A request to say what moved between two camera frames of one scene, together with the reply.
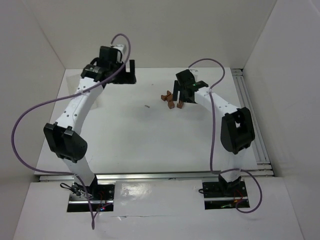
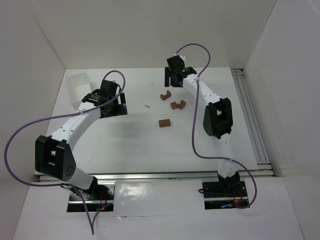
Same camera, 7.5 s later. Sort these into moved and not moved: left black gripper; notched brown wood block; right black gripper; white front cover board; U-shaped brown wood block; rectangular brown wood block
Moved: right black gripper; rectangular brown wood block; left black gripper
Not moved: notched brown wood block; U-shaped brown wood block; white front cover board
